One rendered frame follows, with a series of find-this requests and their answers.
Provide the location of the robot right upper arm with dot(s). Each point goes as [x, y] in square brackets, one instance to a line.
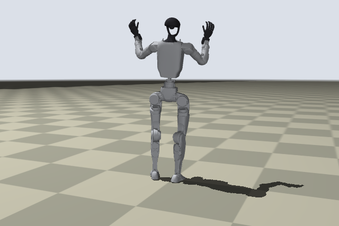
[189, 49]

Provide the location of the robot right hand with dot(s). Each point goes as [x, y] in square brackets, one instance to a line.
[208, 32]

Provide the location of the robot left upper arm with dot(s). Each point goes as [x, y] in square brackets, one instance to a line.
[148, 50]

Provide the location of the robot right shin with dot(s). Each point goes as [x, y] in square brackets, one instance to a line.
[179, 151]

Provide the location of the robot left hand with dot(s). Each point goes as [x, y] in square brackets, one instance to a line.
[134, 29]

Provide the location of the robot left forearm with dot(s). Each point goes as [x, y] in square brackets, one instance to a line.
[138, 45]

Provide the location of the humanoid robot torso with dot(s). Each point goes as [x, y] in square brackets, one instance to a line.
[170, 58]

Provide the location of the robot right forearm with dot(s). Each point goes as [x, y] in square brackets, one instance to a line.
[205, 51]

